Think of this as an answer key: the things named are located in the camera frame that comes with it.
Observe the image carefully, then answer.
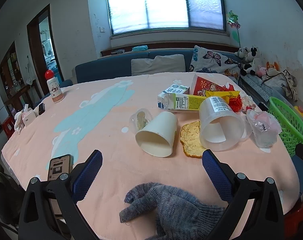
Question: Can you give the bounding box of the large translucent plastic tub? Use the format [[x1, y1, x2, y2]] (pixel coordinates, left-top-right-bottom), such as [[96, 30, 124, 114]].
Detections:
[[199, 96, 251, 152]]

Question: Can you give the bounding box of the clear and pink plastic bag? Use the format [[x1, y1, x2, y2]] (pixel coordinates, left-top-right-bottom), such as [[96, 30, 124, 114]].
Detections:
[[246, 109, 282, 148]]

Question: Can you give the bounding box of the small clear plastic cup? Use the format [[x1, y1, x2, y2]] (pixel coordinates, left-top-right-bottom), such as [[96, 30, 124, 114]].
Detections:
[[129, 108, 152, 134]]

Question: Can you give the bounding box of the white paper cup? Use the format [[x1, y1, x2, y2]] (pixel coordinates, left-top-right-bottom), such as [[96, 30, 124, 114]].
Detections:
[[135, 111, 177, 158]]

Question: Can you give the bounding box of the yellow snack wrapper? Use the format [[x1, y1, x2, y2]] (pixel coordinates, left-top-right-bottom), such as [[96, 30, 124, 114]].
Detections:
[[205, 90, 240, 104]]

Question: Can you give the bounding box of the smartphone with lit screen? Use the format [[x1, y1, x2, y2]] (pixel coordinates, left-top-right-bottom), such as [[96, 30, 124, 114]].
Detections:
[[47, 154, 73, 181]]

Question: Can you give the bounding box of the grey knitted glove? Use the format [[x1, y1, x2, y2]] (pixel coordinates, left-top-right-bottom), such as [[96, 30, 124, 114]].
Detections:
[[119, 182, 225, 239]]

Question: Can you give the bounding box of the red foam fruit net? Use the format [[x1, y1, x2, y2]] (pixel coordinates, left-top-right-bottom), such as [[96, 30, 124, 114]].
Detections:
[[228, 95, 243, 113]]

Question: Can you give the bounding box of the crumpled white red tissue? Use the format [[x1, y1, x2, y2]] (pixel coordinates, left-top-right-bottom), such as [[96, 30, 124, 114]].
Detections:
[[241, 96, 256, 113]]

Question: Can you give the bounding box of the small black device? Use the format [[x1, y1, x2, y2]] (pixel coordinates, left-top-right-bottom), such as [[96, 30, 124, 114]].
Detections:
[[38, 102, 46, 115]]

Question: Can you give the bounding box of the white tissue pack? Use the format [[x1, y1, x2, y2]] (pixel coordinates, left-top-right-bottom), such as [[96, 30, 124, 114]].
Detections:
[[14, 104, 36, 134]]

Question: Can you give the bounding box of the red capped white bottle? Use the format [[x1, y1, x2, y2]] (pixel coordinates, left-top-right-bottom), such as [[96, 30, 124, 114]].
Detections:
[[45, 70, 64, 103]]

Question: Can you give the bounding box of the green plastic mesh basket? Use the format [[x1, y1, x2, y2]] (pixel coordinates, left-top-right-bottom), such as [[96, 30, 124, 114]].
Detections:
[[268, 96, 303, 157]]

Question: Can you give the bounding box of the red plastic stool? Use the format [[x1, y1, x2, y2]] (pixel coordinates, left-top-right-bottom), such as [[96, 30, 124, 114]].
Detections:
[[2, 116, 15, 139]]

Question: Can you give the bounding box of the white blue milk carton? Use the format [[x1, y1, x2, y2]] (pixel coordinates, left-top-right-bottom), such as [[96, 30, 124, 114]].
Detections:
[[157, 84, 206, 112]]

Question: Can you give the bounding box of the yellow duck toy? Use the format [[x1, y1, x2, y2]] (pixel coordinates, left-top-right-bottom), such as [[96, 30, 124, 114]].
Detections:
[[294, 106, 303, 118]]

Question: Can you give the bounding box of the clear plastic storage box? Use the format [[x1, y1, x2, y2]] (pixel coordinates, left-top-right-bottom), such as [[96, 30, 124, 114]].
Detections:
[[272, 88, 303, 120]]

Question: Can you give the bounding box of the dark wooden shelf cabinet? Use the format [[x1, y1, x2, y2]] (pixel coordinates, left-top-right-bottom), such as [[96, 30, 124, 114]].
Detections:
[[0, 42, 33, 112]]

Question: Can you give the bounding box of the pink pig plush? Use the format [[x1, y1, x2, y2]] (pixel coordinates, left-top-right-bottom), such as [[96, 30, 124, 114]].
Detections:
[[256, 67, 267, 78]]

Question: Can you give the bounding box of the beige patterned cloth bag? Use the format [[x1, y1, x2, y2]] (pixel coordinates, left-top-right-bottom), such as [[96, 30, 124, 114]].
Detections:
[[263, 68, 298, 102]]

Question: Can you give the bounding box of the butterfly print pillow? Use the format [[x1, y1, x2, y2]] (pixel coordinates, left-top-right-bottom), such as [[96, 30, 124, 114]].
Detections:
[[189, 46, 240, 82]]

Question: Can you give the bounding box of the orange fox plush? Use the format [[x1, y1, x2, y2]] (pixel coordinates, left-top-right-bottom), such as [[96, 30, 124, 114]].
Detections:
[[266, 61, 280, 76]]

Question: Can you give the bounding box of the black white cow plush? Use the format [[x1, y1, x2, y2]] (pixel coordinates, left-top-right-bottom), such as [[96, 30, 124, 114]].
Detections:
[[240, 47, 262, 76]]

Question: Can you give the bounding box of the grey plain cushion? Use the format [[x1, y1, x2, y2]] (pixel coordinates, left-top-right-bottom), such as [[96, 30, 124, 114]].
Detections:
[[131, 54, 186, 76]]

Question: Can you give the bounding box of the grey white plush toy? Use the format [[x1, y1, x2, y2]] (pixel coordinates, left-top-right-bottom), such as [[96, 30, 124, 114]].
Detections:
[[234, 47, 248, 59]]

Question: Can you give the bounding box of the teal tissue box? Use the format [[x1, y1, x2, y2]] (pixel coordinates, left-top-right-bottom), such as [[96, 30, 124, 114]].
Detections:
[[132, 45, 148, 52]]

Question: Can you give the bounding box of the colourful pinwheel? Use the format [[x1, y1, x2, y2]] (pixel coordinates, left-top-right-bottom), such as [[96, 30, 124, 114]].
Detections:
[[227, 10, 241, 47]]

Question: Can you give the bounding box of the wooden doorway frame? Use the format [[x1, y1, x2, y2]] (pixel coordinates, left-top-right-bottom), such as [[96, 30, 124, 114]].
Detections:
[[27, 5, 64, 95]]

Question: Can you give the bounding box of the window with dark frame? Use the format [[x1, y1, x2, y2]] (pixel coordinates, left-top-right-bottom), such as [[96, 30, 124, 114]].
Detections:
[[107, 0, 226, 35]]

